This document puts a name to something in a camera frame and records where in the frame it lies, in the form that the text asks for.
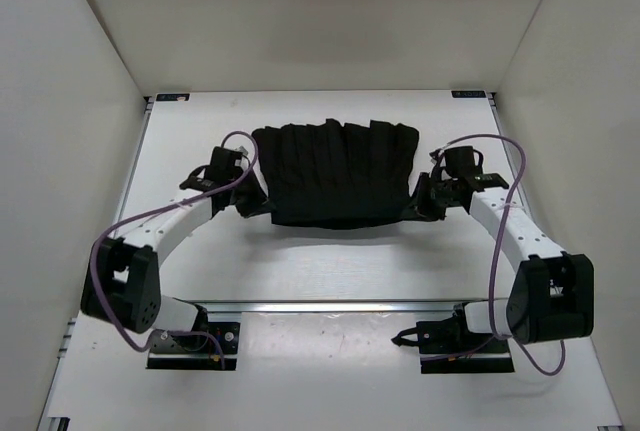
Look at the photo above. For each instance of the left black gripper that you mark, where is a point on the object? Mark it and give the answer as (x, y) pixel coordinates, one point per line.
(258, 200)

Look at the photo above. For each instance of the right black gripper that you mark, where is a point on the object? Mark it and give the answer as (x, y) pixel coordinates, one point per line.
(424, 209)

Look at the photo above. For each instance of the black skirt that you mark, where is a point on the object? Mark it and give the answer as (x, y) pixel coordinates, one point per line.
(337, 176)

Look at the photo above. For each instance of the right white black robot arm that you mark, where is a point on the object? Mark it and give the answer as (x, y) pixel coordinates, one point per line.
(552, 296)

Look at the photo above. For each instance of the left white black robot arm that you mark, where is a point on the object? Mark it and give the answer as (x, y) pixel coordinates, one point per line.
(123, 279)

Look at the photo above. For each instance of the right corner label sticker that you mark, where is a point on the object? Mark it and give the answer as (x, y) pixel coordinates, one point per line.
(468, 94)

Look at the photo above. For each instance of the corner label sticker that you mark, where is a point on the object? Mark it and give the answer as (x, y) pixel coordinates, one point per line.
(172, 97)
(468, 94)

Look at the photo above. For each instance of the left corner label sticker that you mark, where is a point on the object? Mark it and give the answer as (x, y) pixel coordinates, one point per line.
(172, 97)

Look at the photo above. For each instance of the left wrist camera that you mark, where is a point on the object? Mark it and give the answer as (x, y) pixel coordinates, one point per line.
(225, 166)

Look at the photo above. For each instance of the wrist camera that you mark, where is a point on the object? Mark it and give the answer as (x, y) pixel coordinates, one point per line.
(463, 165)
(225, 166)

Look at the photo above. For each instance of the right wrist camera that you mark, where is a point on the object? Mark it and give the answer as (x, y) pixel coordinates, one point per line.
(463, 165)

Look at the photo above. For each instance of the aluminium front rail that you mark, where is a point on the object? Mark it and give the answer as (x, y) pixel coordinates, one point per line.
(329, 307)

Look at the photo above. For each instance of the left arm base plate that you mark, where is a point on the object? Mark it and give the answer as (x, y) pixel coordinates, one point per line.
(214, 347)

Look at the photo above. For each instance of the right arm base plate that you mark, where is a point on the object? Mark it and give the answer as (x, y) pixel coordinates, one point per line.
(447, 347)

